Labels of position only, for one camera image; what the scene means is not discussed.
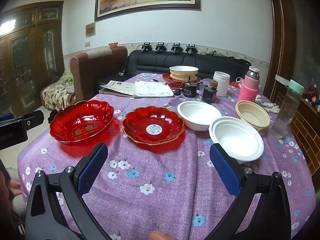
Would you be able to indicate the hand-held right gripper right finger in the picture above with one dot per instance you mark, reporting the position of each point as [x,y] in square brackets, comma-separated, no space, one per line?
[225,171]

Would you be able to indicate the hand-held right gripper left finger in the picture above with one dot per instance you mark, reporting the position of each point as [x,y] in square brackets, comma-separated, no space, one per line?
[92,168]

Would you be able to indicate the white bowl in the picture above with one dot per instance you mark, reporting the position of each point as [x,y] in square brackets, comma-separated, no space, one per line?
[183,69]
[197,115]
[237,137]

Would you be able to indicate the red oval plate gold print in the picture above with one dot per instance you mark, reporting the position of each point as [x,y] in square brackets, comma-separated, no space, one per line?
[82,120]

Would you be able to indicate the beige plastic bowl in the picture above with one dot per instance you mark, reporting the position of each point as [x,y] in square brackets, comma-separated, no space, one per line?
[252,115]
[183,77]

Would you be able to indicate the red scalloped plate gold rim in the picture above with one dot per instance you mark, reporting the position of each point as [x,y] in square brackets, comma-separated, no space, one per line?
[138,125]

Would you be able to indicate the person's right hand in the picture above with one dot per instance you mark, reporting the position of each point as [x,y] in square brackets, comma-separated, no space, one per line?
[160,236]

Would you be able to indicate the floral blanket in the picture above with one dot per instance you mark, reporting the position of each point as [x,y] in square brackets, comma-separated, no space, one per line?
[55,92]

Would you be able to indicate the purple floral tablecloth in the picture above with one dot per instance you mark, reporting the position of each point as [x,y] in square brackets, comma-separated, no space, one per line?
[155,180]

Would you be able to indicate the dark jar brown lid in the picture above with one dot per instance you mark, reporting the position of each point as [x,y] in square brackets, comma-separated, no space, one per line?
[209,93]

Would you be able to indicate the white gloves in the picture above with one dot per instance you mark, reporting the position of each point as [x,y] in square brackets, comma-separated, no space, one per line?
[267,103]

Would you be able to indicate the white cup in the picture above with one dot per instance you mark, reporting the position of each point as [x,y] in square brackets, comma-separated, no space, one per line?
[222,85]

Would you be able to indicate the printed paper envelope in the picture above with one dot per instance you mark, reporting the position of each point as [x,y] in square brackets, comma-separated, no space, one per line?
[117,86]

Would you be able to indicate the clear bottle green lid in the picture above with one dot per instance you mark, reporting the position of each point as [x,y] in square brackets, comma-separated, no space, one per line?
[286,110]

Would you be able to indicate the black jar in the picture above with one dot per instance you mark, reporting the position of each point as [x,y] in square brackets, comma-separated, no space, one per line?
[189,90]

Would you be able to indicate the wooden side cabinet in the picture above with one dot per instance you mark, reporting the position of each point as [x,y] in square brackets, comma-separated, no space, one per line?
[307,130]

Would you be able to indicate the brown armchair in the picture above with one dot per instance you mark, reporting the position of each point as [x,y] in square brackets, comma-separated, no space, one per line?
[95,72]

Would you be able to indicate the newspapers and papers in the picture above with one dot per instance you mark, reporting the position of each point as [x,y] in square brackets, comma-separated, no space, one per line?
[152,88]

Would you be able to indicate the black pen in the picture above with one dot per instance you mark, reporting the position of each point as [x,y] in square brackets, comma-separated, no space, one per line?
[155,80]

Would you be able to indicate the black leather sofa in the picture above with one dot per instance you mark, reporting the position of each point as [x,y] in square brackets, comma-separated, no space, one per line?
[155,62]

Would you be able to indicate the small red dish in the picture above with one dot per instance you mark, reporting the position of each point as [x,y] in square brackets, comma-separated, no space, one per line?
[113,45]

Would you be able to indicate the black device on stand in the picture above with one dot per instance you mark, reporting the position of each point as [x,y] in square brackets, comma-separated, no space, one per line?
[176,48]
[146,47]
[191,48]
[160,47]

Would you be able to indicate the framed wall plaque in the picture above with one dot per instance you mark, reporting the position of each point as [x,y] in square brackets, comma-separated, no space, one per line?
[90,30]

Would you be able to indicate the brown wooden door frame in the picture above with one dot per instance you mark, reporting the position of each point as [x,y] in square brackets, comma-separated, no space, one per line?
[280,42]

